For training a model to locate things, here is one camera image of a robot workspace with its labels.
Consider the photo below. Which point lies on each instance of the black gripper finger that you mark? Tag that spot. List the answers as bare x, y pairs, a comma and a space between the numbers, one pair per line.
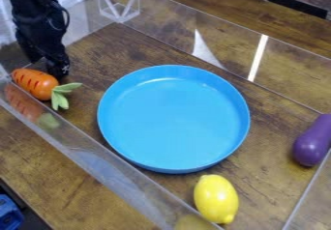
58, 67
31, 52

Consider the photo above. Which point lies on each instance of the clear acrylic enclosure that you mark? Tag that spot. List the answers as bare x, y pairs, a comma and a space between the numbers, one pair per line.
270, 50

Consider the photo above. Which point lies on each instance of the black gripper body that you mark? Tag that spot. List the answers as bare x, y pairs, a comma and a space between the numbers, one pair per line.
43, 32

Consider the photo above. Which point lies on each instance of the blue object at corner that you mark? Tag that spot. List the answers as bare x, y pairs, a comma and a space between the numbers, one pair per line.
11, 216

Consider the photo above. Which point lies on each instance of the purple toy eggplant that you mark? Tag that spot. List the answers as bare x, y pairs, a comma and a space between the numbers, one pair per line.
313, 144

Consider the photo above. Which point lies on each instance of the blue round plate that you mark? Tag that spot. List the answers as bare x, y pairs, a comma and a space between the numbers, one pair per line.
173, 118

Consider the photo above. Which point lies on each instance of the orange toy carrot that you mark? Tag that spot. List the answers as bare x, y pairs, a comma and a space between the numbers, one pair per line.
43, 87

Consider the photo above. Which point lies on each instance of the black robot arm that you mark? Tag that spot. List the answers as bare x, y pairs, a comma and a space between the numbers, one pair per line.
35, 8

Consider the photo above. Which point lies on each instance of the yellow toy lemon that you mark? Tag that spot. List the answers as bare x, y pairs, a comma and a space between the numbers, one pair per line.
216, 199

